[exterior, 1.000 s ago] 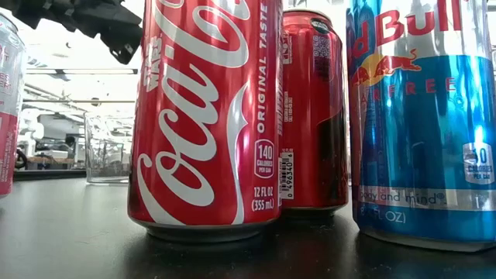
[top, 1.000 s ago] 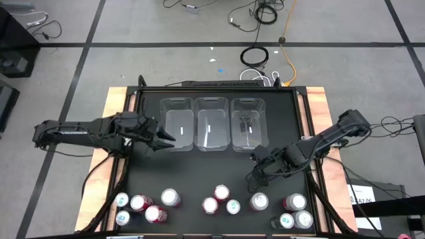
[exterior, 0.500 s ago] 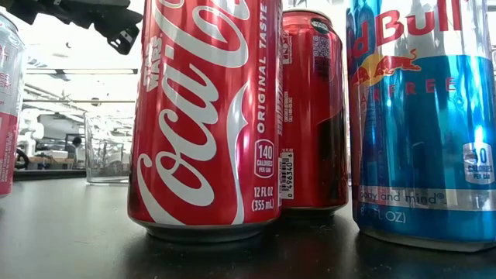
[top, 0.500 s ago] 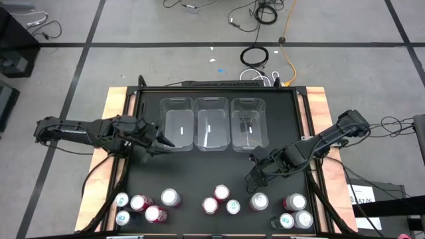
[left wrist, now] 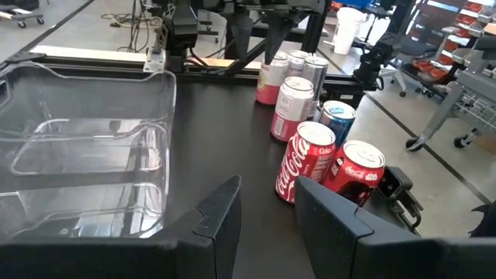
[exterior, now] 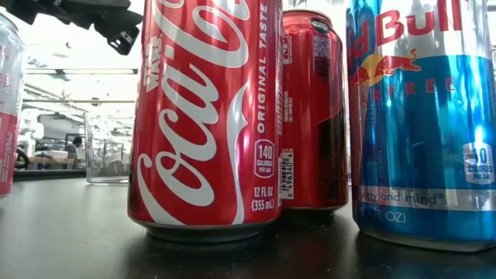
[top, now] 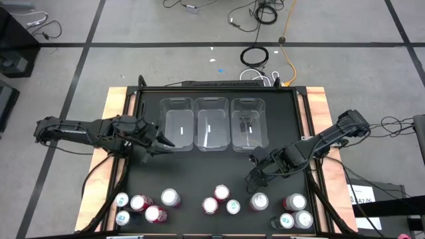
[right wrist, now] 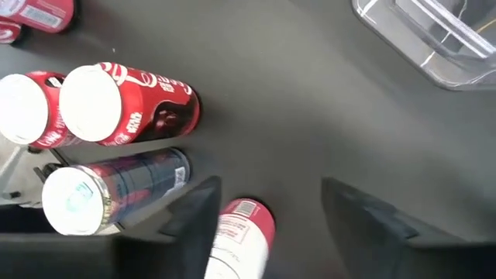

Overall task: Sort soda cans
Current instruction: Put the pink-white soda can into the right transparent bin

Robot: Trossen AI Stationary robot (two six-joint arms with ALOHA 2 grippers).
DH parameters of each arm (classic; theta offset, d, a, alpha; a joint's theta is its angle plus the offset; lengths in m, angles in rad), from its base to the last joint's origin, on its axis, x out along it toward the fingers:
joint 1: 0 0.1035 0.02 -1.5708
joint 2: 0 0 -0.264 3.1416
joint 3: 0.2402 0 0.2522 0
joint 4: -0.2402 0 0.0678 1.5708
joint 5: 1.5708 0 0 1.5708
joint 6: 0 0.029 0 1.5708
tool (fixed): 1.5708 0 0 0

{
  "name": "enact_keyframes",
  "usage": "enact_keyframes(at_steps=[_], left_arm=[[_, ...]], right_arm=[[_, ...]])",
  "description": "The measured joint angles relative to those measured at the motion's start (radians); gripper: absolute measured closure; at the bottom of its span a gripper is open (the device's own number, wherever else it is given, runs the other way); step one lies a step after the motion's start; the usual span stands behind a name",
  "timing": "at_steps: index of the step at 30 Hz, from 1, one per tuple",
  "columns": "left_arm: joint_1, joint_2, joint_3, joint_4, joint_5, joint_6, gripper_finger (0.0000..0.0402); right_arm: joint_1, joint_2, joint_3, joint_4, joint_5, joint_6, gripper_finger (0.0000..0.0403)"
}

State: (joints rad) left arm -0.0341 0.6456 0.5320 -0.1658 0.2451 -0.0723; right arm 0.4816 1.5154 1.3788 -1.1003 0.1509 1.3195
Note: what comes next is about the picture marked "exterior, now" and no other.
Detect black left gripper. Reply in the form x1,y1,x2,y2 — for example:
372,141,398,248
0,0,143,56

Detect red Coca-Cola can Star Wars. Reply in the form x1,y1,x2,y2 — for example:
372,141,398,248
126,0,284,243

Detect red Coca-Cola can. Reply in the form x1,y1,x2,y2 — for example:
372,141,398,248
279,8,349,217

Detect blue silver Red Bull can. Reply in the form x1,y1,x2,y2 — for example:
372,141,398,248
346,0,496,253

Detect white red strawberry soda can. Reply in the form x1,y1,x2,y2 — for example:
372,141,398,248
0,11,27,198

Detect thin horizontal ceiling pipe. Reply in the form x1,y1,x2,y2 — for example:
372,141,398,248
22,99,136,105

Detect person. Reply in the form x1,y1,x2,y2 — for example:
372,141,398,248
64,136,84,171

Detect clear plastic bin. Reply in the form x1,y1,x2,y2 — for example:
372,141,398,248
84,111,133,185

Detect white humanoid robot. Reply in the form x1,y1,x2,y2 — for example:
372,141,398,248
17,110,46,156

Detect black wheel-shaped object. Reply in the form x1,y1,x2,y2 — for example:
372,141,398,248
14,149,31,171

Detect black aluminium table frame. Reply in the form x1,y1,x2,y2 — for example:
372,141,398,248
13,169,87,182

